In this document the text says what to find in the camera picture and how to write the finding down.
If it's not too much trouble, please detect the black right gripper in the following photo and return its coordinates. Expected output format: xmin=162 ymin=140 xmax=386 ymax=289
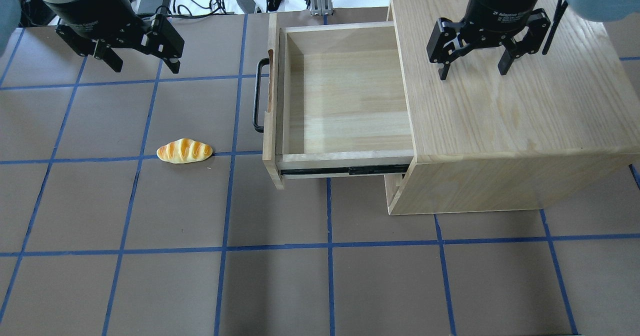
xmin=426 ymin=0 xmax=551 ymax=81

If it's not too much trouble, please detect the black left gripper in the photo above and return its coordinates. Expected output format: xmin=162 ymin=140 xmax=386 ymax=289
xmin=42 ymin=0 xmax=185 ymax=74

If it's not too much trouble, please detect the black drawer handle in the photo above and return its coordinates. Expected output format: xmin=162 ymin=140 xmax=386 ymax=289
xmin=251 ymin=57 xmax=271 ymax=134

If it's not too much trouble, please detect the wooden drawer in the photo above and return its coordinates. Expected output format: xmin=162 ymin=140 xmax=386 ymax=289
xmin=262 ymin=14 xmax=414 ymax=190

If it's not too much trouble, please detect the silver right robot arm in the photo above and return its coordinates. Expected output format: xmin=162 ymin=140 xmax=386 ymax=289
xmin=426 ymin=0 xmax=639 ymax=80

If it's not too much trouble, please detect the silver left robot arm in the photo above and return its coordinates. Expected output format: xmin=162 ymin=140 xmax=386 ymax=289
xmin=1 ymin=0 xmax=185 ymax=74

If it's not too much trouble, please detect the light wooden drawer cabinet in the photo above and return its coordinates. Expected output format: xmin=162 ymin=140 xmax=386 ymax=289
xmin=385 ymin=0 xmax=640 ymax=215

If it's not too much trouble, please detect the toy bread roll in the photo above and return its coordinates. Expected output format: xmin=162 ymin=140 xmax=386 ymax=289
xmin=156 ymin=138 xmax=214 ymax=165

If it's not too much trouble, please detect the brown paper mat blue grid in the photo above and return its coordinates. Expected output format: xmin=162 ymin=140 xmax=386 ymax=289
xmin=1 ymin=15 xmax=639 ymax=336

